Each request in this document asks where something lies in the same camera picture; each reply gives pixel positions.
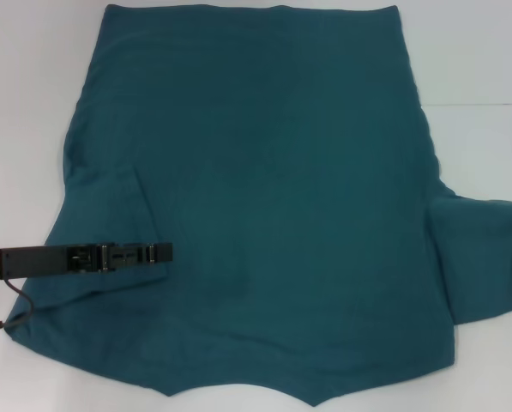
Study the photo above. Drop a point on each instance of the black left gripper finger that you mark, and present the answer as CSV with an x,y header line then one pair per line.
x,y
140,255

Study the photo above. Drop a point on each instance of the teal blue shirt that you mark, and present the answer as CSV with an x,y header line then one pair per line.
x,y
281,171

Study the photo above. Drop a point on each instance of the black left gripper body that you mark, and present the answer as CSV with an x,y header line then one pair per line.
x,y
37,259

